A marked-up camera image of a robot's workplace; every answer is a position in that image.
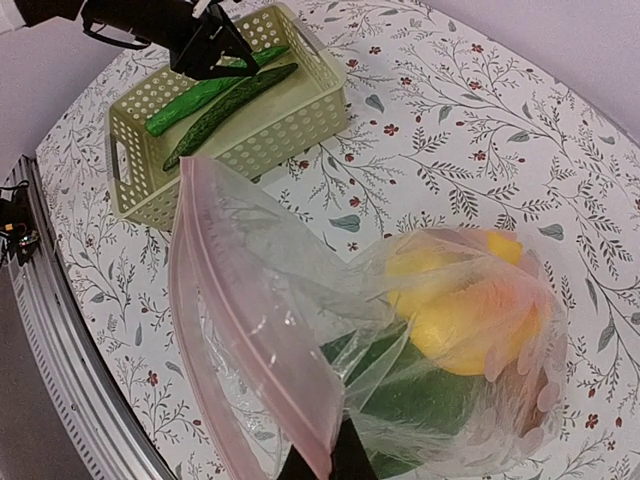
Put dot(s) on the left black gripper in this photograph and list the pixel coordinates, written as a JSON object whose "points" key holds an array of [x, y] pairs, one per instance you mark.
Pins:
{"points": [[203, 41]]}

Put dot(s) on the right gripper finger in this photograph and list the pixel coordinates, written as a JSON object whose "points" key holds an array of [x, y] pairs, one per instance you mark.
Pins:
{"points": [[349, 459]]}

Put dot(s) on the green cucumber toy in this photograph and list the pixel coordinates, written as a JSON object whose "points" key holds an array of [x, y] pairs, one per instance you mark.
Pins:
{"points": [[190, 102]]}

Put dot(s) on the dark green bitter gourd toy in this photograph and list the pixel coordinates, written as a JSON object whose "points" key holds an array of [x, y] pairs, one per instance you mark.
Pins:
{"points": [[244, 93]]}

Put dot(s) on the bok choy toy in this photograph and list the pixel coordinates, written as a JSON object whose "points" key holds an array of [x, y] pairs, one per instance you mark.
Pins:
{"points": [[404, 407]]}

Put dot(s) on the clear zip top bag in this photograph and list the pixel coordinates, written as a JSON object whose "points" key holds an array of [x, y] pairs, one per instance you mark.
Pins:
{"points": [[254, 294]]}

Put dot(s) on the yellow lemon toy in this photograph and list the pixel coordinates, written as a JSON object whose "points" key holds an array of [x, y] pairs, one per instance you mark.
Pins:
{"points": [[429, 263]]}

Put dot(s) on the brown potato toy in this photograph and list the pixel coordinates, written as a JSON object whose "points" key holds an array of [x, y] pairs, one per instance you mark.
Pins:
{"points": [[544, 396]]}

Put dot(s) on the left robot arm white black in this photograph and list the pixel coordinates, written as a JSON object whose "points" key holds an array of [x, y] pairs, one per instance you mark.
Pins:
{"points": [[19, 14]]}

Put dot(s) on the floral tablecloth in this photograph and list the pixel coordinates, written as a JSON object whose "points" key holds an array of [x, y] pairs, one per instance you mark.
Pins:
{"points": [[446, 127]]}

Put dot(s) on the aluminium front rail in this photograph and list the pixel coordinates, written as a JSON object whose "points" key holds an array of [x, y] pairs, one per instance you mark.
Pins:
{"points": [[101, 426]]}

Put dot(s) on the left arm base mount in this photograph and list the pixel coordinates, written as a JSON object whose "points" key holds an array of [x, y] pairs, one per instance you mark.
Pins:
{"points": [[19, 235]]}

